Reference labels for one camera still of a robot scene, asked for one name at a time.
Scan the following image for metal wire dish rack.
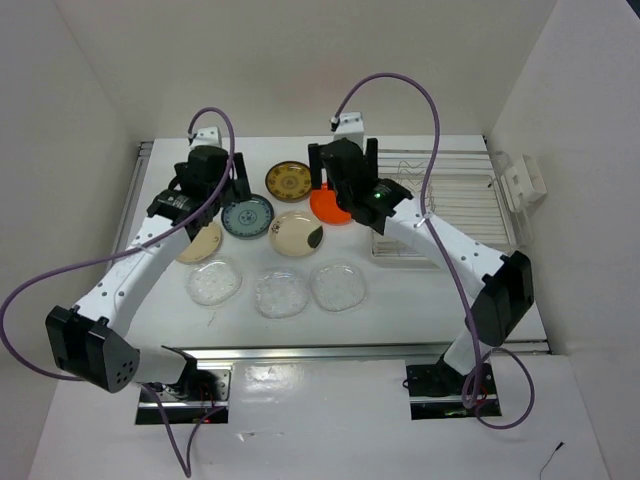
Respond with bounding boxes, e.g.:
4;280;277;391
378;149;517;253

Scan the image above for orange plate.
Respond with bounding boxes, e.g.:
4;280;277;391
309;182;351;226

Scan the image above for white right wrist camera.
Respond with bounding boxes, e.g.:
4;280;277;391
330;112;364;147

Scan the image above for clear glass plate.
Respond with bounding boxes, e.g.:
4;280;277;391
185;258;243;307
254;269;310;319
309;261;368;313

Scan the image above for cream plate with black patch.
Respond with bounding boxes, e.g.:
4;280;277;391
268;210;324;258

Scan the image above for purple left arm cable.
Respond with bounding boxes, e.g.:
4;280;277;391
0;106;237;479

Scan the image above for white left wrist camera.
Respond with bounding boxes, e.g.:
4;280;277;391
189;126;222;149

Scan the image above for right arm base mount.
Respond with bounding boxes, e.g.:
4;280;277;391
402;363;501;421

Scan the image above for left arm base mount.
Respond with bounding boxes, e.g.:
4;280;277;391
151;364;232;425

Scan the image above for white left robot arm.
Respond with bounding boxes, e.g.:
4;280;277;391
45;145;251;400

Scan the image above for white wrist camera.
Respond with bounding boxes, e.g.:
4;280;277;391
330;112;364;147
189;126;222;149

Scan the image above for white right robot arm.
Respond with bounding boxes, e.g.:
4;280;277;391
308;139;534;393

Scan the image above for brown patterned plate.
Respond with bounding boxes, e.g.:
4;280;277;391
265;161;312;203

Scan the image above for blue patterned plate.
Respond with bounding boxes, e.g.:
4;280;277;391
221;194;275;240

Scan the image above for thin black wire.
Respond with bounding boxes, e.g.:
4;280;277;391
538;440;566;476

